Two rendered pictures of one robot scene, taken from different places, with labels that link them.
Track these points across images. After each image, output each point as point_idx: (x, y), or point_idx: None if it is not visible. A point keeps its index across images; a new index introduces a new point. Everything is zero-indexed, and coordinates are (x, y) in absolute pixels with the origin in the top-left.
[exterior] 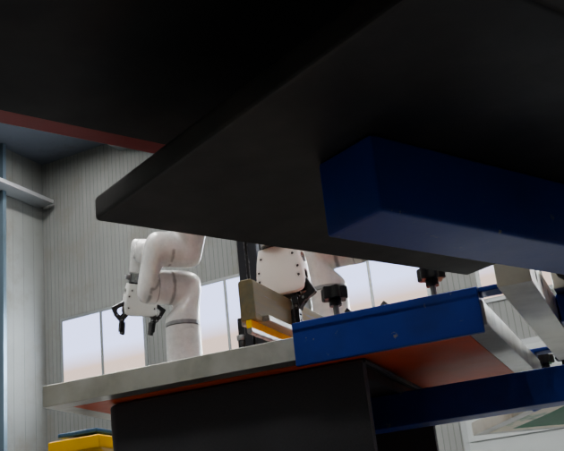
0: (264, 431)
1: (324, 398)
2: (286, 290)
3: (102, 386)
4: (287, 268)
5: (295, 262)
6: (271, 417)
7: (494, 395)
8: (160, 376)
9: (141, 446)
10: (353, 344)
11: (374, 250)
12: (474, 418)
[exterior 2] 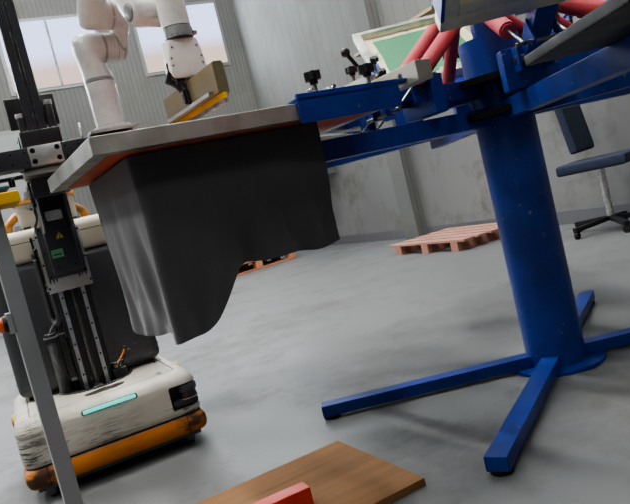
0: (259, 170)
1: (297, 147)
2: (195, 73)
3: (150, 137)
4: (195, 57)
5: (200, 52)
6: (263, 160)
7: (337, 149)
8: (201, 129)
9: (166, 186)
10: (336, 109)
11: (571, 44)
12: None
